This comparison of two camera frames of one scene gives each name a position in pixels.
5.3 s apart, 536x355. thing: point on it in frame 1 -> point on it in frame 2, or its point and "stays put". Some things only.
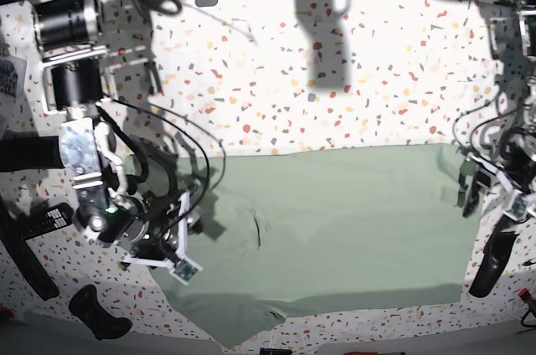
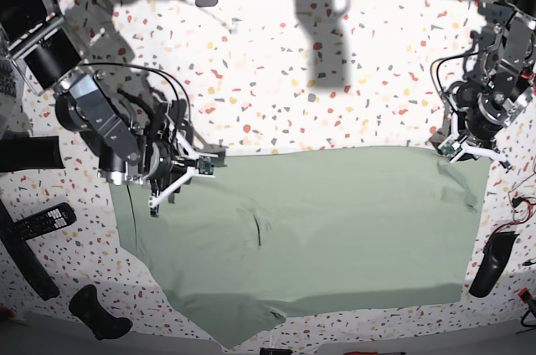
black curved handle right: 496,253 stays put
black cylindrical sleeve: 32,152 stays put
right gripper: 489,177 -> 476,120
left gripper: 169,218 -> 174,151
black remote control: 48,220 stays put
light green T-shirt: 331,225 stays put
